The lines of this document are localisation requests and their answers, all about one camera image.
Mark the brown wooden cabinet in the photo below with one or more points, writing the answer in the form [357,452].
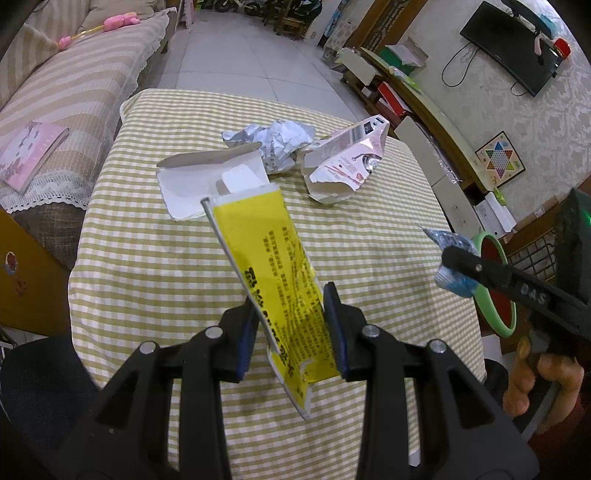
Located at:
[23,286]

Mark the torn pink carton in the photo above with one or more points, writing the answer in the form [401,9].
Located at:
[346,166]

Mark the pink toy wand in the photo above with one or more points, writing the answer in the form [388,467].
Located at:
[104,25]

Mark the crumpled white paper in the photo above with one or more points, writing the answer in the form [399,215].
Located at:
[281,138]

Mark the framed star checkers board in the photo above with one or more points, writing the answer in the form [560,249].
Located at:
[499,158]

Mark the person's right forearm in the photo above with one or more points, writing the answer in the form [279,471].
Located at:
[561,454]

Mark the white open paper box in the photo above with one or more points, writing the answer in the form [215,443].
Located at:
[189,189]

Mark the white storage box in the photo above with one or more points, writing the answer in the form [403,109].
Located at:
[496,217]

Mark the wooden lattice partition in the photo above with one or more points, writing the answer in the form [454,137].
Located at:
[531,249]

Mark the cream wooden television stand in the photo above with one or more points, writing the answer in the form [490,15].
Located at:
[429,134]

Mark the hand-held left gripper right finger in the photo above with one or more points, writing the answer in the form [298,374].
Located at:
[335,332]

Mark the open cardboard box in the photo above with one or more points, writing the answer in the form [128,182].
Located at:
[401,55]

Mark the person's right hand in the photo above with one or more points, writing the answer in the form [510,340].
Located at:
[561,387]

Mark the red folders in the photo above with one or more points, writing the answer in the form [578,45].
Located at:
[392,99]

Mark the blue wrapper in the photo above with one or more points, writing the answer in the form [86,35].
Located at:
[450,240]

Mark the red bucket with green rim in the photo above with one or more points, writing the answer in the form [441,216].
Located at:
[503,310]

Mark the striped beige sofa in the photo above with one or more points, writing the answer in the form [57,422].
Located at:
[83,83]

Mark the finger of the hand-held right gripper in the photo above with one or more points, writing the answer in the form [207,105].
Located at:
[489,274]

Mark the small red box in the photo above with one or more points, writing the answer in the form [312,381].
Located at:
[562,48]

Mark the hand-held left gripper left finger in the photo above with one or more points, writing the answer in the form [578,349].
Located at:
[244,341]

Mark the black wall television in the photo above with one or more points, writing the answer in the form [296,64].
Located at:
[512,46]

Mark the black chair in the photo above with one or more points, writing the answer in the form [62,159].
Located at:
[41,383]

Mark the pink book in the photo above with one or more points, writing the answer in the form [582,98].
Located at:
[30,152]

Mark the yellow checked tablecloth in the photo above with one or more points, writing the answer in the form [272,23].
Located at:
[138,277]

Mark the yellow packet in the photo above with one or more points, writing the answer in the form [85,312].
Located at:
[272,249]

